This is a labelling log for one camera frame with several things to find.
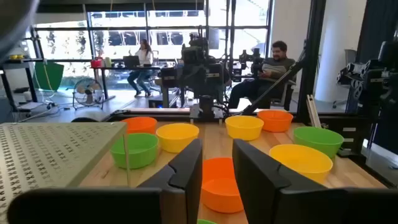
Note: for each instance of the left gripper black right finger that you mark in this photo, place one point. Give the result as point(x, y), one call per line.
point(258, 180)

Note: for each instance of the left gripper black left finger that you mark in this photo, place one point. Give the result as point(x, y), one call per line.
point(186, 174)

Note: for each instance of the orange plastic mini bowl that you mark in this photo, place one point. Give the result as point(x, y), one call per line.
point(275, 121)
point(141, 125)
point(219, 186)

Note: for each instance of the yellow plastic mini bowl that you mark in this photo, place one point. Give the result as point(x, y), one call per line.
point(177, 138)
point(244, 129)
point(300, 163)

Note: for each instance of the green plastic mini bowl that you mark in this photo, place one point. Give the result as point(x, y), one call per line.
point(135, 152)
point(206, 222)
point(317, 141)

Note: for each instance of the black background robot arm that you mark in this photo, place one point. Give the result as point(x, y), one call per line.
point(256, 63)
point(373, 81)

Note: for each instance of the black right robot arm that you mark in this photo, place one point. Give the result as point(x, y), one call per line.
point(205, 81)

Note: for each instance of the black office desk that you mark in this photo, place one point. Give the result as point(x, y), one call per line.
point(149, 67)

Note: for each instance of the person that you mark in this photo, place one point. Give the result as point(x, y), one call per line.
point(144, 57)
point(273, 70)

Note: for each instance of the black computer box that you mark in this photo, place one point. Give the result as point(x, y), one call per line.
point(157, 102)

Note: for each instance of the silver aluminium bars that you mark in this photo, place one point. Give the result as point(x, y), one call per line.
point(313, 112)

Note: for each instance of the black office chair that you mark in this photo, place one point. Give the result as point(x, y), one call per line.
point(287, 93)

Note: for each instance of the red container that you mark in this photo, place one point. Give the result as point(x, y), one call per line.
point(96, 63)

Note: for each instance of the floor fan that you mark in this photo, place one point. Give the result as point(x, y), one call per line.
point(88, 91)

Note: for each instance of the pale green perforated metal shelf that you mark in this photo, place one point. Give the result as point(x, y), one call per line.
point(46, 149)

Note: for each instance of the green board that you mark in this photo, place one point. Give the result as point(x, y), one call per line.
point(49, 76)

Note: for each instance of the yellow items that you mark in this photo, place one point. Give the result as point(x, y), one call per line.
point(15, 57)

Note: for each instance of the black cart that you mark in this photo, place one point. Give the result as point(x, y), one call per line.
point(15, 66)

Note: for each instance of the black metal table frame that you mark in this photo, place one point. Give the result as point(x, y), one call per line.
point(168, 117)

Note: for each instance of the black diagonal frame strut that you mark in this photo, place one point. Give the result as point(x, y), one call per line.
point(273, 87)

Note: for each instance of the black vertical frame post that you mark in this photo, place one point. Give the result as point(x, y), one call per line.
point(311, 62)

